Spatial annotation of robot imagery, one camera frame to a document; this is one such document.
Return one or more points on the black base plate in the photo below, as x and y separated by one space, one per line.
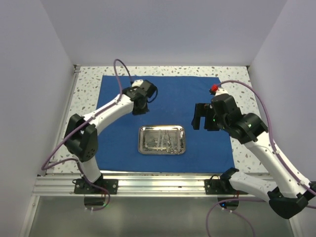
100 186
215 186

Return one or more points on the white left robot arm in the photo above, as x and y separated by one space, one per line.
81 137

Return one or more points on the steel surgical scissors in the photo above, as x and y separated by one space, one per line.
177 145

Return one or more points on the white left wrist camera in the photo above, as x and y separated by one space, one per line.
137 83

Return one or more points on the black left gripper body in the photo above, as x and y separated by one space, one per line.
139 111

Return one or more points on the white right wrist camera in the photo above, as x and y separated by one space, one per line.
217 90

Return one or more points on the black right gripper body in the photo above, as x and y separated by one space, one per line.
221 122

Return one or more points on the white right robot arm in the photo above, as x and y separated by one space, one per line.
289 192

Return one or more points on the steel tweezers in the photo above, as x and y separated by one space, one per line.
158 141

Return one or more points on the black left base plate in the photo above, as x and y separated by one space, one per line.
100 186

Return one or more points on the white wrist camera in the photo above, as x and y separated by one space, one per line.
217 90
137 83

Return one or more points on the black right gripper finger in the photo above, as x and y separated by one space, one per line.
201 111
210 124

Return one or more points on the steel instrument tray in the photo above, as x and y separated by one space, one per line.
147 138

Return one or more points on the blue cloth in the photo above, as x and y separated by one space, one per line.
206 151

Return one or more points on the aluminium front rail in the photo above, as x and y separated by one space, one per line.
129 185

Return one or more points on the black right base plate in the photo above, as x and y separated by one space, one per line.
215 186

